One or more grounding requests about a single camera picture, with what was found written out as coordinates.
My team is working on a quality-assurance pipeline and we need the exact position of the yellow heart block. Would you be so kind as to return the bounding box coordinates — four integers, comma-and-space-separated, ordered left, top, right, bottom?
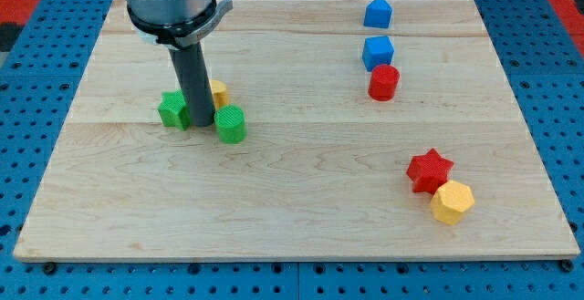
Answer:
210, 79, 230, 109

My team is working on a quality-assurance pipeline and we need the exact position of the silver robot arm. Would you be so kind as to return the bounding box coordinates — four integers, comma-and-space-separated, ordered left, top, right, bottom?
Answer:
126, 0, 233, 50

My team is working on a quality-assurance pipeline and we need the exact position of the wooden board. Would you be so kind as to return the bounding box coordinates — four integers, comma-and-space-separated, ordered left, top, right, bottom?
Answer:
14, 0, 580, 263

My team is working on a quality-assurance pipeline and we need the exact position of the green cylinder block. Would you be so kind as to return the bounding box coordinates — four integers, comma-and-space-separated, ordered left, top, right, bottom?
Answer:
214, 105, 246, 144

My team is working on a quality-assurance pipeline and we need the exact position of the red cylinder block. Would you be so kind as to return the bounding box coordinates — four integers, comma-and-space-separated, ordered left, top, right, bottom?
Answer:
368, 64, 401, 101

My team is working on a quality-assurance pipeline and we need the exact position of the blue cube block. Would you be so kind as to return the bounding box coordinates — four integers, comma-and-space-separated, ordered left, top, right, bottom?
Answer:
361, 36, 394, 72

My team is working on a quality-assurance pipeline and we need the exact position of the green star block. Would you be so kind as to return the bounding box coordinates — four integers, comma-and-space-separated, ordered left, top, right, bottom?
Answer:
158, 89, 191, 130

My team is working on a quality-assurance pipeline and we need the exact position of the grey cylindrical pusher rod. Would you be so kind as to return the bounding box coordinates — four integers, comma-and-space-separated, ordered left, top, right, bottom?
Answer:
169, 43, 215, 127

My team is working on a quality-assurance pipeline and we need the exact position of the red star block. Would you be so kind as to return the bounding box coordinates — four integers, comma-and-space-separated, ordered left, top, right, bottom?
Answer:
406, 148, 454, 194

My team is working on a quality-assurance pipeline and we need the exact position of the blue pentagon block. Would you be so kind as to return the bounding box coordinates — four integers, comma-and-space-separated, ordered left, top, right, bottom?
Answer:
363, 0, 393, 28

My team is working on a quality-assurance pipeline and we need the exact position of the yellow hexagon block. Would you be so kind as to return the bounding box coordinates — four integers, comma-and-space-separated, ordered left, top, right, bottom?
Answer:
430, 180, 475, 225

